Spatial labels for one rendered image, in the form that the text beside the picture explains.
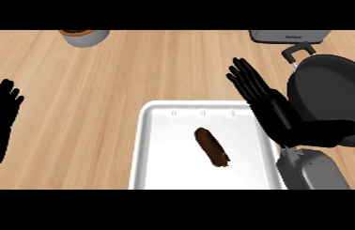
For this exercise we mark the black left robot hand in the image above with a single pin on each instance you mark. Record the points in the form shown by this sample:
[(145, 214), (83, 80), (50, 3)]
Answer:
[(6, 114)]

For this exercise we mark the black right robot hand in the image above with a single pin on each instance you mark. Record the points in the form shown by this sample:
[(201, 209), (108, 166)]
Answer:
[(272, 111)]

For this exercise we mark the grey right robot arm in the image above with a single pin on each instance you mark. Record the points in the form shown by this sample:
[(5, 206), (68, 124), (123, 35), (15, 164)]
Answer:
[(312, 169)]

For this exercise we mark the brown sweet potato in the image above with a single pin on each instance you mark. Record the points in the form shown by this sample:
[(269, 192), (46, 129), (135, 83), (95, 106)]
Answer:
[(212, 147)]

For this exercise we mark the white rectangular tray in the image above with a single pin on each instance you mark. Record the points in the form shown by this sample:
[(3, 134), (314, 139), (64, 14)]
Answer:
[(185, 152)]

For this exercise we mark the grey appliance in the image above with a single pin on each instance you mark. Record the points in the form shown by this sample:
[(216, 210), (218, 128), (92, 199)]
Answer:
[(289, 36)]

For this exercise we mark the grey cup with brown rim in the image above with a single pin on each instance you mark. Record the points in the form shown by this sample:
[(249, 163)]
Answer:
[(84, 37)]

